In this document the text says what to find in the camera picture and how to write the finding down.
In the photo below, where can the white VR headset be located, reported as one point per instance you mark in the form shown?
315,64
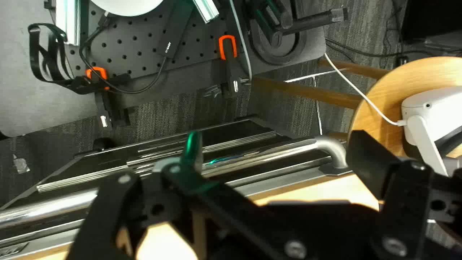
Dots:
432,125

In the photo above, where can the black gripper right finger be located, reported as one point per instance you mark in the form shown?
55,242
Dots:
370,163

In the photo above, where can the black pegboard base plate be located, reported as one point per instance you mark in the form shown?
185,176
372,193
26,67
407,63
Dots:
170,46

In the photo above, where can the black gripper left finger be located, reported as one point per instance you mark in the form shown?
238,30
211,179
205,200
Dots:
192,155

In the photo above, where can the round wooden stool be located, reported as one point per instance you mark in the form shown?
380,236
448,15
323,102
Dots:
394,88

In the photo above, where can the steel tool cart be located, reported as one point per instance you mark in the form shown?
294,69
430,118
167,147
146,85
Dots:
248,155

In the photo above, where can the orange clamp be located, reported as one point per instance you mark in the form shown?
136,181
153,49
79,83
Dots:
227,47

